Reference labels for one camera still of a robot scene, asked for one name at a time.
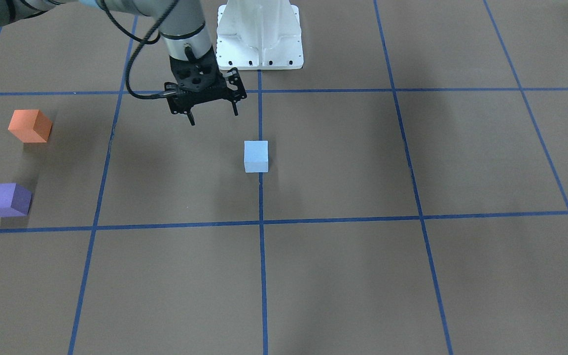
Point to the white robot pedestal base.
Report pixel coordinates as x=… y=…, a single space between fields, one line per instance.
x=259 y=35

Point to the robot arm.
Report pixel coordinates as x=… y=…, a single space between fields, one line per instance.
x=181 y=26

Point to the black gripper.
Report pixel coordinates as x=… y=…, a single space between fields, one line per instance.
x=232 y=87

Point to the purple foam block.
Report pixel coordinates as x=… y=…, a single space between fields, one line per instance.
x=14 y=200

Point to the orange foam block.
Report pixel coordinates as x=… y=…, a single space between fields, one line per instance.
x=30 y=126

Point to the light blue foam block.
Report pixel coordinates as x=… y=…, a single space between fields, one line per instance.
x=256 y=156

